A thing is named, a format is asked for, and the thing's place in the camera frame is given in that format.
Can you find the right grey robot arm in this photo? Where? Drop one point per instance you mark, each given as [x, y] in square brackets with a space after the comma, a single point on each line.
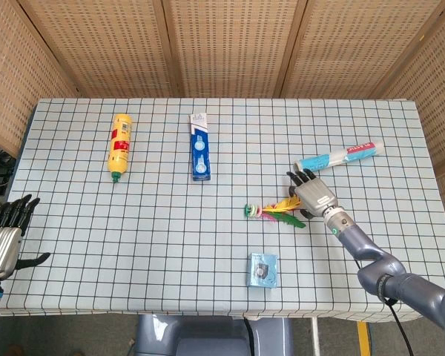
[385, 267]

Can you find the woven bamboo folding screen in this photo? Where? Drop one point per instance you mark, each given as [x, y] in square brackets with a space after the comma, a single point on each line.
[222, 48]

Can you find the white table leg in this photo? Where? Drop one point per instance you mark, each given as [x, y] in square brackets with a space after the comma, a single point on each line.
[314, 336]

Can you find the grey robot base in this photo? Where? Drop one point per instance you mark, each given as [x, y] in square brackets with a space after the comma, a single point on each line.
[215, 335]

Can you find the plastic wrap roll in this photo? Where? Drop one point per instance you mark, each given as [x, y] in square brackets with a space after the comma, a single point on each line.
[341, 155]

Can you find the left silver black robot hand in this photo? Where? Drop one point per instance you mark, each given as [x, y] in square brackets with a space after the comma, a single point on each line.
[2, 237]

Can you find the yellow bottle with green cap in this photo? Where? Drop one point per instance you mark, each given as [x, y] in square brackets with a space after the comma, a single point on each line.
[120, 145]

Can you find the small light blue box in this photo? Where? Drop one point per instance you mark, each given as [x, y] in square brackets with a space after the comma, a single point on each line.
[262, 270]

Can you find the white grid tablecloth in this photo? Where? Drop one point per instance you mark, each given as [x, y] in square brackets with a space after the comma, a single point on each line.
[215, 207]

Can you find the blue white rectangular box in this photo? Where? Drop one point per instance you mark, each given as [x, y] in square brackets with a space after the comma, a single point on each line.
[200, 147]

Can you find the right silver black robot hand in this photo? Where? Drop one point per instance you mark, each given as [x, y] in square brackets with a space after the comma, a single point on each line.
[315, 194]

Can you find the colourful feather shuttlecock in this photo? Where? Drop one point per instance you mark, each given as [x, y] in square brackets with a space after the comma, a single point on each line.
[273, 211]

